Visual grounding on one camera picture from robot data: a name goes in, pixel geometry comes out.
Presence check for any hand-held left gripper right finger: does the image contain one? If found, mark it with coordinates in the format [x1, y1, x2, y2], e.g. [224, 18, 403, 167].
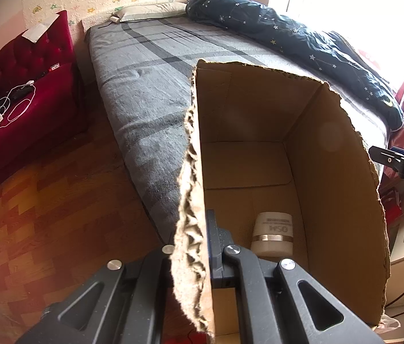
[205, 208, 385, 344]

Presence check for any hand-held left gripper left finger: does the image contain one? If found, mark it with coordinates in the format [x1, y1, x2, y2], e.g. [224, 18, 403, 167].
[15, 244, 202, 344]

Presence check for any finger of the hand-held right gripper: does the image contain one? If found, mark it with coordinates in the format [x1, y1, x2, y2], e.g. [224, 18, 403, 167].
[368, 145, 404, 179]

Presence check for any cream cosmetic jar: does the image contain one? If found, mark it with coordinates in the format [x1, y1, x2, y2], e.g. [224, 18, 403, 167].
[251, 211, 294, 257]

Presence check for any brown cardboard box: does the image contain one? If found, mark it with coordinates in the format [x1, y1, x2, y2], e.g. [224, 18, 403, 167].
[173, 59, 392, 341]

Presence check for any red bag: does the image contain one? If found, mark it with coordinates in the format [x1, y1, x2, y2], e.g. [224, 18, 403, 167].
[381, 186, 403, 226]

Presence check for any dark blue star duvet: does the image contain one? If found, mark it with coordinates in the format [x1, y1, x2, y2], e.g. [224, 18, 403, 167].
[186, 0, 404, 131]

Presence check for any bright window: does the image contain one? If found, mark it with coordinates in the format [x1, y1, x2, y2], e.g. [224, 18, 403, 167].
[268, 0, 404, 92]

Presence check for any white plastic bag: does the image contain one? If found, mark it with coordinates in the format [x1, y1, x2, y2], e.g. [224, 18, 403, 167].
[372, 313, 401, 334]

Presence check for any grey plaid bed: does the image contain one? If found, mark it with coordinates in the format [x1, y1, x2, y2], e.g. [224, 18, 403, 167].
[85, 16, 392, 244]

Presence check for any red tufted sofa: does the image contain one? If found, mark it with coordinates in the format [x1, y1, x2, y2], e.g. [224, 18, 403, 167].
[0, 10, 89, 194]

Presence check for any black phone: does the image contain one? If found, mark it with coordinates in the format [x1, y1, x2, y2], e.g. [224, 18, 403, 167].
[10, 82, 36, 101]

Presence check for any pale pillow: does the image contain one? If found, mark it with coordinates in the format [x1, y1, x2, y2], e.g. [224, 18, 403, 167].
[118, 2, 188, 23]

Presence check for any white paper sheet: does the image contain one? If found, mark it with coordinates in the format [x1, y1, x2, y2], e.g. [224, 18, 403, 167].
[22, 13, 60, 42]

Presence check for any white charging cable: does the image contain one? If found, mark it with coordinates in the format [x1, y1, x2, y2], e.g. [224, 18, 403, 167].
[0, 81, 36, 128]

